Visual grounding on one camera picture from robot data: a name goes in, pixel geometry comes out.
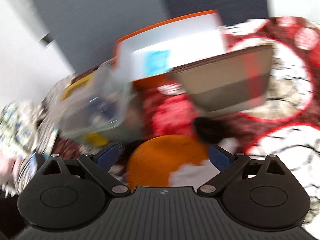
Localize orange honeycomb flexible piece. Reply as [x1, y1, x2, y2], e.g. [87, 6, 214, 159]
[126, 134, 209, 191]

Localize clear plastic container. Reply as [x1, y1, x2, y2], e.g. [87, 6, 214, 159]
[49, 66, 143, 147]

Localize red floral plush blanket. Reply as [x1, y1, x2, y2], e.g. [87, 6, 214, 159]
[37, 16, 320, 225]

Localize beige striped fabric pouch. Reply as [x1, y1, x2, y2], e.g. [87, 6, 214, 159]
[169, 45, 273, 116]

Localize orange white storage box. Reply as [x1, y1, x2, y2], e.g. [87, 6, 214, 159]
[113, 10, 227, 90]

